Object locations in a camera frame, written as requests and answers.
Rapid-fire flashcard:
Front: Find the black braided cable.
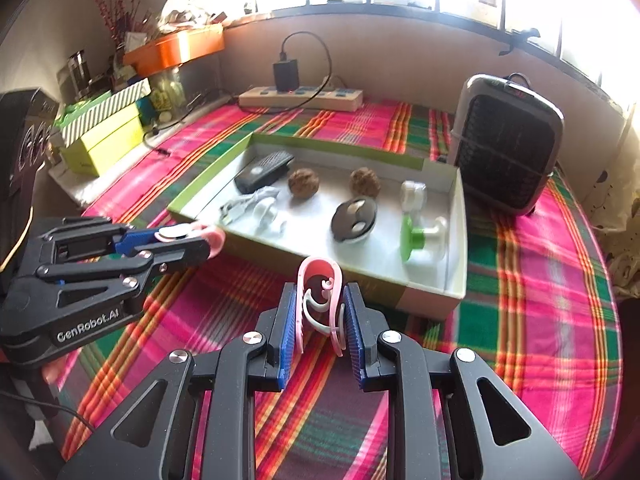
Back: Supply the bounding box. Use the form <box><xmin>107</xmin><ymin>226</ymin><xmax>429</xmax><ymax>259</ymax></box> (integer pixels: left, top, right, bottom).
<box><xmin>0</xmin><ymin>390</ymin><xmax>96</xmax><ymax>431</ymax></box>

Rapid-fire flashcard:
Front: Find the green white spool holder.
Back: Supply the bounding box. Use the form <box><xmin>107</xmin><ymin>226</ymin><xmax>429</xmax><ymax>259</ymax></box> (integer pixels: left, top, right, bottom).
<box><xmin>398</xmin><ymin>215</ymin><xmax>448</xmax><ymax>263</ymax></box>

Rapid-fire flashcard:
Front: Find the brown walnut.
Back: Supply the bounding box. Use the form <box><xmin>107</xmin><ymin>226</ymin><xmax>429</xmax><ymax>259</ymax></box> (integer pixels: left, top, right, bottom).
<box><xmin>349</xmin><ymin>167</ymin><xmax>382</xmax><ymax>196</ymax></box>
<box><xmin>288</xmin><ymin>167</ymin><xmax>321</xmax><ymax>198</ymax></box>

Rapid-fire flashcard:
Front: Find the thin black cable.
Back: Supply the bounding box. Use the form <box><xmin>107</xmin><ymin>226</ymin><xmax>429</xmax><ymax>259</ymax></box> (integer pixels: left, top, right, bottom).
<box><xmin>142</xmin><ymin>90</ymin><xmax>233</xmax><ymax>156</ymax></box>

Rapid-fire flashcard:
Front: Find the black charger cable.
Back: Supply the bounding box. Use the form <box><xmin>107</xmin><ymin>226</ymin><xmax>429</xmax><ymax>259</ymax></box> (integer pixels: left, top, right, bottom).
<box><xmin>280</xmin><ymin>31</ymin><xmax>333</xmax><ymax>108</ymax></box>

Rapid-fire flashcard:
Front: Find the glass jar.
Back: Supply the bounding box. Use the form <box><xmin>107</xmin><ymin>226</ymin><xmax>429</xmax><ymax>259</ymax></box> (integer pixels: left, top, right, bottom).
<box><xmin>150</xmin><ymin>67</ymin><xmax>186</xmax><ymax>121</ymax></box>

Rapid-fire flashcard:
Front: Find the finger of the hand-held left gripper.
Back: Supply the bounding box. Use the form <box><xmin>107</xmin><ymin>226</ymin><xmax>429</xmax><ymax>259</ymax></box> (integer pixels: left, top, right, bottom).
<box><xmin>20</xmin><ymin>235</ymin><xmax>211</xmax><ymax>306</ymax></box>
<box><xmin>35</xmin><ymin>216</ymin><xmax>166</xmax><ymax>261</ymax></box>

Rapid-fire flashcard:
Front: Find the orange box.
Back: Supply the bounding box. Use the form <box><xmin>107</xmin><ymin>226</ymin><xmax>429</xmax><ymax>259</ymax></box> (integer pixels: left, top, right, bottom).
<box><xmin>122</xmin><ymin>25</ymin><xmax>226</xmax><ymax>78</ymax></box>

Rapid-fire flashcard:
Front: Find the black rectangular remote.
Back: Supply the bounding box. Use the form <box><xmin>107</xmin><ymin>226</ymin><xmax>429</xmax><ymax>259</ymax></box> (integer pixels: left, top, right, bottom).
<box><xmin>234</xmin><ymin>151</ymin><xmax>295</xmax><ymax>194</ymax></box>

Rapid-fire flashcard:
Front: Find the white short cable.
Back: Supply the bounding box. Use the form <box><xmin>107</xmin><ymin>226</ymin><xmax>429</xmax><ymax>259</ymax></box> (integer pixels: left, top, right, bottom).
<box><xmin>220</xmin><ymin>186</ymin><xmax>278</xmax><ymax>226</ymax></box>

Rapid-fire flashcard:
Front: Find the cream patterned curtain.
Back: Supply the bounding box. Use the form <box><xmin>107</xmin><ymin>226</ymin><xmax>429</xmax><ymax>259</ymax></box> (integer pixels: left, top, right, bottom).
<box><xmin>592</xmin><ymin>100</ymin><xmax>640</xmax><ymax>301</ymax></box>

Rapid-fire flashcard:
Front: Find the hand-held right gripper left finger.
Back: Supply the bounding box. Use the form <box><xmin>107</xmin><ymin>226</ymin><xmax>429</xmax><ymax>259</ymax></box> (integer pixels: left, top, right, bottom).
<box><xmin>57</xmin><ymin>282</ymin><xmax>301</xmax><ymax>480</ymax></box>

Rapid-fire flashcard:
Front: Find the black charger adapter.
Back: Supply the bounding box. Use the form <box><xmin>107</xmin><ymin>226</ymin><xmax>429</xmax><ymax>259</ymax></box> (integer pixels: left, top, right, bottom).
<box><xmin>272</xmin><ymin>50</ymin><xmax>300</xmax><ymax>93</ymax></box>

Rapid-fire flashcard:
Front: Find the pink white small clip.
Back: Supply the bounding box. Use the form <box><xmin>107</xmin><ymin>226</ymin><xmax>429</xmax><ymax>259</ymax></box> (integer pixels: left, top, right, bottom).
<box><xmin>155</xmin><ymin>222</ymin><xmax>224</xmax><ymax>261</ymax></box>

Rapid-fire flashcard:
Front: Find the grey space heater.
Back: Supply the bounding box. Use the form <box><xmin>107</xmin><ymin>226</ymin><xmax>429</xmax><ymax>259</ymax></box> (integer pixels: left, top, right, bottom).
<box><xmin>448</xmin><ymin>74</ymin><xmax>566</xmax><ymax>217</ymax></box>

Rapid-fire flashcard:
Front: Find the pile of paper clutter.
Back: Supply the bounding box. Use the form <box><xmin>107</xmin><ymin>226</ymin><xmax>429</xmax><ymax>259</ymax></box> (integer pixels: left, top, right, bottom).
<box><xmin>135</xmin><ymin>0</ymin><xmax>226</xmax><ymax>36</ymax></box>

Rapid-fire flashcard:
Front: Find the white round cap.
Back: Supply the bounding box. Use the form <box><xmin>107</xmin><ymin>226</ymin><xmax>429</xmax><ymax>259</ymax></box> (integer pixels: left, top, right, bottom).
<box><xmin>400</xmin><ymin>180</ymin><xmax>428</xmax><ymax>211</ymax></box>

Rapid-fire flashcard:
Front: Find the beige power strip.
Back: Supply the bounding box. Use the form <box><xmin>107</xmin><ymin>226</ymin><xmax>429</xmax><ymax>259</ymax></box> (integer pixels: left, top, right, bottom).
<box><xmin>237</xmin><ymin>86</ymin><xmax>364</xmax><ymax>112</ymax></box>

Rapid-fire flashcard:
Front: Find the white suction hook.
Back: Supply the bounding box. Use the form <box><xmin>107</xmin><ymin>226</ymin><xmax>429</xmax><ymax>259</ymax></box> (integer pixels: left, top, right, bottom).
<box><xmin>252</xmin><ymin>199</ymin><xmax>288</xmax><ymax>236</ymax></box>

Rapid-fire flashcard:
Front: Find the green white cardboard box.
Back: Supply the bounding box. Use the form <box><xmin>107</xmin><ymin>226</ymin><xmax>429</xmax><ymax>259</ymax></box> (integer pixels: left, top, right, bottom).
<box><xmin>166</xmin><ymin>131</ymin><xmax>468</xmax><ymax>319</ymax></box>

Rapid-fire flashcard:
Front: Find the pink long clip holder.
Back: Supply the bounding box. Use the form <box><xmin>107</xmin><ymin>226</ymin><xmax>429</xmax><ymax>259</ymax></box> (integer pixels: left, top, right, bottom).
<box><xmin>296</xmin><ymin>256</ymin><xmax>347</xmax><ymax>358</ymax></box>

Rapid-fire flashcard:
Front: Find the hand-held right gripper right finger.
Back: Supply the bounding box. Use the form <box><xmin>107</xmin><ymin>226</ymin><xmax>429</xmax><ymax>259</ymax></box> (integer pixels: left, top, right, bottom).
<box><xmin>342</xmin><ymin>282</ymin><xmax>583</xmax><ymax>480</ymax></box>

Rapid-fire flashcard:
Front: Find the pink green plaid blanket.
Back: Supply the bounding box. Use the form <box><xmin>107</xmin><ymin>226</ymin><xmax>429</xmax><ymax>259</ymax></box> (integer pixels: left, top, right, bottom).
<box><xmin>60</xmin><ymin>97</ymin><xmax>623</xmax><ymax>480</ymax></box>

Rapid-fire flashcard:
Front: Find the black speaker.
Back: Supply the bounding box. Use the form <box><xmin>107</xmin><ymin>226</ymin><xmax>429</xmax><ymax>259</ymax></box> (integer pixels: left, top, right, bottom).
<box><xmin>0</xmin><ymin>89</ymin><xmax>61</xmax><ymax>271</ymax></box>

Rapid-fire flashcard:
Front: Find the black round disc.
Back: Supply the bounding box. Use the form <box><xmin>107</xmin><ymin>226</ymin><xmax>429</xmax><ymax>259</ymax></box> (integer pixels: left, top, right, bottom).
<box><xmin>331</xmin><ymin>197</ymin><xmax>378</xmax><ymax>244</ymax></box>

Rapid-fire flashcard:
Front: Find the green white striped box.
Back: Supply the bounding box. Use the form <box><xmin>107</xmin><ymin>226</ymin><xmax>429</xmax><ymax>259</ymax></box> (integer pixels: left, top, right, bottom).
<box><xmin>55</xmin><ymin>77</ymin><xmax>152</xmax><ymax>148</ymax></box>

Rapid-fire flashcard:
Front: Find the red branch decoration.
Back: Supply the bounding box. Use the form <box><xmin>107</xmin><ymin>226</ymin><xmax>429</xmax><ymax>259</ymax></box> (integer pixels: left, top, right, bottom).
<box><xmin>82</xmin><ymin>0</ymin><xmax>156</xmax><ymax>46</ymax></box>

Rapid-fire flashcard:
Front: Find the metal lidded cup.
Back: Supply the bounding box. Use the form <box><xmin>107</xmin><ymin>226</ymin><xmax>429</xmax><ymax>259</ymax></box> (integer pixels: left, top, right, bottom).
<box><xmin>65</xmin><ymin>50</ymin><xmax>96</xmax><ymax>96</ymax></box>

